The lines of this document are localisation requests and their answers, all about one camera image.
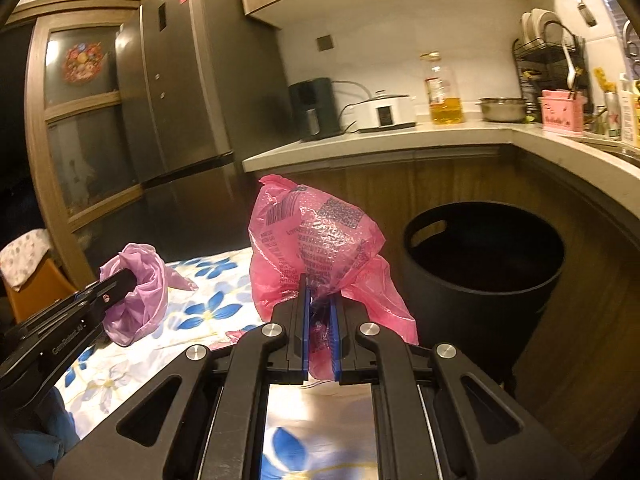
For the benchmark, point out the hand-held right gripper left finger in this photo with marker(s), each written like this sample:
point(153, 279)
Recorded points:
point(305, 335)

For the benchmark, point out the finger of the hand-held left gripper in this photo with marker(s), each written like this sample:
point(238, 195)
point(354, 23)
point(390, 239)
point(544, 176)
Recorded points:
point(115, 296)
point(90, 287)

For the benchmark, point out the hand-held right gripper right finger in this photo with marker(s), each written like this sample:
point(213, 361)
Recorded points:
point(335, 340)

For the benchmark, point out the purple plastic bag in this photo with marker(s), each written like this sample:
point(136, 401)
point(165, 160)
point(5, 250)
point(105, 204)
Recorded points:
point(145, 290)

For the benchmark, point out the pink plastic bag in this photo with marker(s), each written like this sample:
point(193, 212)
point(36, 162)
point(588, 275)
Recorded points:
point(320, 240)

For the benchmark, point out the black trash bin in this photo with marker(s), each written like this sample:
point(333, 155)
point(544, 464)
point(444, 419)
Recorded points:
point(475, 320)

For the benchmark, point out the orange chair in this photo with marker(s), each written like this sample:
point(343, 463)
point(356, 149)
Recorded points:
point(40, 292)

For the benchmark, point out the blue cloth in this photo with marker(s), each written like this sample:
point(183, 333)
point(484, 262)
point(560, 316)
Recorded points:
point(50, 425)

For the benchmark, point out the polka dot cloth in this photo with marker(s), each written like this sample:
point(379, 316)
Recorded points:
point(25, 257)

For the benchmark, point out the blue floral tablecloth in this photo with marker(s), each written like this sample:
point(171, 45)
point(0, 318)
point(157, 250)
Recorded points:
point(210, 305)

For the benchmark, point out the steel refrigerator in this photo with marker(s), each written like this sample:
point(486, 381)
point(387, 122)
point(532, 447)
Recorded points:
point(190, 85)

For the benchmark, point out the round red door ornament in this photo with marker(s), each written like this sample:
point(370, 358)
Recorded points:
point(82, 61)

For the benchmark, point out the black air fryer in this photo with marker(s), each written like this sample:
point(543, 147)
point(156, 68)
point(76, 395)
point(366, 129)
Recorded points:
point(315, 105)

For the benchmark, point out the white electric cooker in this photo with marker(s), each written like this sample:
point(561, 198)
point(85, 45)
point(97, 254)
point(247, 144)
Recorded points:
point(382, 112)

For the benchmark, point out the kitchen counter cabinet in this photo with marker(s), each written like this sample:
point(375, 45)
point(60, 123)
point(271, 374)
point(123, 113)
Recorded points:
point(590, 260)

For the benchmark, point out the cooking oil bottle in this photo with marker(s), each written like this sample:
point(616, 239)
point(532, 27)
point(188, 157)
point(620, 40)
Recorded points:
point(445, 95)

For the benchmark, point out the steel bowl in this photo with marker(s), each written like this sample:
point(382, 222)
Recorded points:
point(501, 109)

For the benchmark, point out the pink utensil box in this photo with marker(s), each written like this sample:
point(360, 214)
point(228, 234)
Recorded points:
point(560, 112)

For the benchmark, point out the black dish rack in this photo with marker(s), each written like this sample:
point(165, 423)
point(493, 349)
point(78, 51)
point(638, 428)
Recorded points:
point(525, 65)

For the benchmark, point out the small jar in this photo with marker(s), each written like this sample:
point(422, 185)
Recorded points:
point(611, 115)

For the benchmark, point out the white ladle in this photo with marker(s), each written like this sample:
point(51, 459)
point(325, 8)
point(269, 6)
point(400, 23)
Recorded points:
point(569, 65)

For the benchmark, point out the white plate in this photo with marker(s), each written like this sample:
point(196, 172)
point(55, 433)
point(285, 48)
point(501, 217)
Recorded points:
point(526, 24)
point(542, 20)

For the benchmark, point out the yellow label bottle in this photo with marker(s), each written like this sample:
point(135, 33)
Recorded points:
point(630, 110)

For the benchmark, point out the wall switch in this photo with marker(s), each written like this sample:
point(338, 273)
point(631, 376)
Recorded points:
point(324, 42)

